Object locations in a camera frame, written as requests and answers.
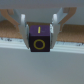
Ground purple block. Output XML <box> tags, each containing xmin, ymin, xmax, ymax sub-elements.
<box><xmin>27</xmin><ymin>22</ymin><xmax>54</xmax><ymax>54</ymax></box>

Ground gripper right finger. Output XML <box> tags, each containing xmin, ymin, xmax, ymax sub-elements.
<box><xmin>49</xmin><ymin>7</ymin><xmax>78</xmax><ymax>44</ymax></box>

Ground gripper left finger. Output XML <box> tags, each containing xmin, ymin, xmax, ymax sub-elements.
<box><xmin>0</xmin><ymin>8</ymin><xmax>31</xmax><ymax>50</ymax></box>

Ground white cabinet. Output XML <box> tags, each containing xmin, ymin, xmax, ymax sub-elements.
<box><xmin>0</xmin><ymin>37</ymin><xmax>84</xmax><ymax>84</ymax></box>

